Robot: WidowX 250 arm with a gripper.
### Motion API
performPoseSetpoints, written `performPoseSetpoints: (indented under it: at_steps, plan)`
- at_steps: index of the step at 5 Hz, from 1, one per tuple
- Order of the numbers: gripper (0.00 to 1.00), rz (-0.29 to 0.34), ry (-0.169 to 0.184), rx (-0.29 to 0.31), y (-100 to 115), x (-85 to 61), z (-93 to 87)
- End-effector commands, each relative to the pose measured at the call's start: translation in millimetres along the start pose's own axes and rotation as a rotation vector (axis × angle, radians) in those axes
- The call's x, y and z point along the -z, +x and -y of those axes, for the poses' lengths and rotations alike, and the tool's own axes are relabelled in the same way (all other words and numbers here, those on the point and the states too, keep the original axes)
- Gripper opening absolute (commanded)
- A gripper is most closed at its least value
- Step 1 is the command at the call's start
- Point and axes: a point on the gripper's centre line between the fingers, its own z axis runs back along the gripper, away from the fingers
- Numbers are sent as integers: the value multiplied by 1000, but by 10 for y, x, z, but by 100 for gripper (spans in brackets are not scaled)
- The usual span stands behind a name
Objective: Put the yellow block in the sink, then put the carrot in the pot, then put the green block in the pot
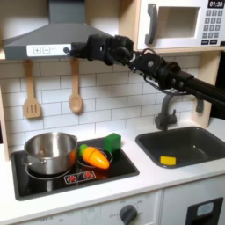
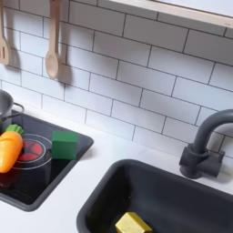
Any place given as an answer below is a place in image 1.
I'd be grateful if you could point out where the green block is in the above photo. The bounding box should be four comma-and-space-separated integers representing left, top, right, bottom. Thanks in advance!
103, 132, 123, 155

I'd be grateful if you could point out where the dark grey tap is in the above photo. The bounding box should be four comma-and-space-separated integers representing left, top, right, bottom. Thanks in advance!
154, 91, 183, 132

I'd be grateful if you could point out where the thin black cable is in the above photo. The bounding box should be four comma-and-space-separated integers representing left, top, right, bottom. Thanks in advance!
143, 75, 166, 95

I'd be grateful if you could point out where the white kitchen cabinet front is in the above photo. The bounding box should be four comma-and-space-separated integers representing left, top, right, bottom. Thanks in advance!
0, 172, 225, 225

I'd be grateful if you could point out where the orange toy carrot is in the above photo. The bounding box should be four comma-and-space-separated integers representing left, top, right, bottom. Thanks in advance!
77, 143, 111, 171

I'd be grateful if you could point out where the wooden shelf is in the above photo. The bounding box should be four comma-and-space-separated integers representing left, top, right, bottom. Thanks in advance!
118, 45, 225, 55

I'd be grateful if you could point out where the wooden side panel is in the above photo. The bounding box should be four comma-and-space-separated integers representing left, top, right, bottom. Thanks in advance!
198, 49, 222, 129

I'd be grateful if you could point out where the yellow block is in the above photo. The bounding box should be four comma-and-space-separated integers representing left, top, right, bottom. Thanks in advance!
159, 156, 178, 167

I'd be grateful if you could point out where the dark grey wall hook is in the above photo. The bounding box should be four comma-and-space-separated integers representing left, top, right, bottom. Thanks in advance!
195, 98, 205, 114

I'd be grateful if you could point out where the wooden slotted spatula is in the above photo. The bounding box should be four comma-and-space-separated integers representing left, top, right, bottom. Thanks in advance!
22, 59, 43, 120

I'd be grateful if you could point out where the black stove top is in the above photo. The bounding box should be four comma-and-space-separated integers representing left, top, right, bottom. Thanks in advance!
11, 136, 141, 202

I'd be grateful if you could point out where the dark grey sink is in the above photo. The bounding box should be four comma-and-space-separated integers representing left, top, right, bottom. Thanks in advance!
134, 125, 225, 170

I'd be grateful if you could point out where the wooden spoon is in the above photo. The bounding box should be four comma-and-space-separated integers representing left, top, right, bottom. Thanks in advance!
68, 56, 84, 115

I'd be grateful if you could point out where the grey microwave handle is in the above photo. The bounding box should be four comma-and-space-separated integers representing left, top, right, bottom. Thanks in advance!
144, 3, 159, 47

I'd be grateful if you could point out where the steel pot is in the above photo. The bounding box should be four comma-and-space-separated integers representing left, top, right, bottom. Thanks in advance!
21, 131, 79, 177

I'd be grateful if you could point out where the white hood control panel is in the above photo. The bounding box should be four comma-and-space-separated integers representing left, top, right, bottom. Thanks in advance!
25, 43, 72, 58

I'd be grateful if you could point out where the grey range hood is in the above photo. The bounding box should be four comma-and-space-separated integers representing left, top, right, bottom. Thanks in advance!
2, 0, 114, 62

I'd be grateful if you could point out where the white toy microwave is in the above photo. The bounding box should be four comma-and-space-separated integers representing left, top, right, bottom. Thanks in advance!
136, 0, 225, 50

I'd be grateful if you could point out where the grey stove knob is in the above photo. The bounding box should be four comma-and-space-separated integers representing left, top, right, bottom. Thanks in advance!
119, 204, 138, 225

